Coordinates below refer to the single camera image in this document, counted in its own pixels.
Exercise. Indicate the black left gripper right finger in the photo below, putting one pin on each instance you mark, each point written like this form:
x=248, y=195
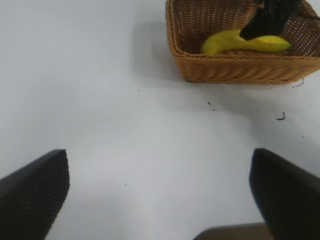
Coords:
x=290, y=195

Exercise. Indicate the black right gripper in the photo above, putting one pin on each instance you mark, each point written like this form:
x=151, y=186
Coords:
x=282, y=6

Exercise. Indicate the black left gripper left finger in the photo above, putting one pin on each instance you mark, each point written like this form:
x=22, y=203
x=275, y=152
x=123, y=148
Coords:
x=30, y=197

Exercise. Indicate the yellow banana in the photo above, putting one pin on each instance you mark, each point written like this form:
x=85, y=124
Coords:
x=225, y=42

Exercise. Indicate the brown woven wicker basket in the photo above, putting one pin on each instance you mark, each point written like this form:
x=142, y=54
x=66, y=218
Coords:
x=237, y=67

